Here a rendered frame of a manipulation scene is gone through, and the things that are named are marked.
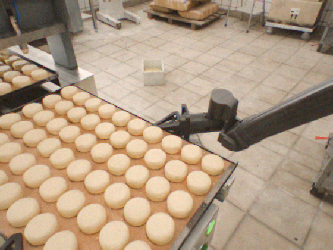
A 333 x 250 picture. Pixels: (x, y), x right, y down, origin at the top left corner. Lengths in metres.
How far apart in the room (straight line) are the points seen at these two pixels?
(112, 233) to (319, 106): 0.42
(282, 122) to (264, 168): 1.35
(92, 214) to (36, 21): 0.74
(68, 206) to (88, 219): 0.05
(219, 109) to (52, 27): 0.65
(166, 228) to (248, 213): 1.20
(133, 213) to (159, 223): 0.05
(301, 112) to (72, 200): 0.46
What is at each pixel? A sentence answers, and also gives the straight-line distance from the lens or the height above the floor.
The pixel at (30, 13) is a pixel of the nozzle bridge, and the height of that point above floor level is 1.08.
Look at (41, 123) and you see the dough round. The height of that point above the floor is 0.91.
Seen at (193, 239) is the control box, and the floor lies 0.84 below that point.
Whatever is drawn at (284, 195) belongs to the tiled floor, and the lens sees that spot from 1.80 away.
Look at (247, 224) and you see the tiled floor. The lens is 1.60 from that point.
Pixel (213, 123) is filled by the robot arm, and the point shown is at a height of 0.92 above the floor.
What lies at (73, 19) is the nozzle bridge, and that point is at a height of 1.06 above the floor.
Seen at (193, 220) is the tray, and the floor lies 0.90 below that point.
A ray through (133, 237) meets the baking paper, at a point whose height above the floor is 0.90.
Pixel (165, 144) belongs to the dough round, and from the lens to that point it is 0.60.
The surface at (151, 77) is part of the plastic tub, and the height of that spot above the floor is 0.10.
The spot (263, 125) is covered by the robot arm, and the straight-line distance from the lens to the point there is 0.60.
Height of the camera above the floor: 1.34
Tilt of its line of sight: 39 degrees down
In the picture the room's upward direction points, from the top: straight up
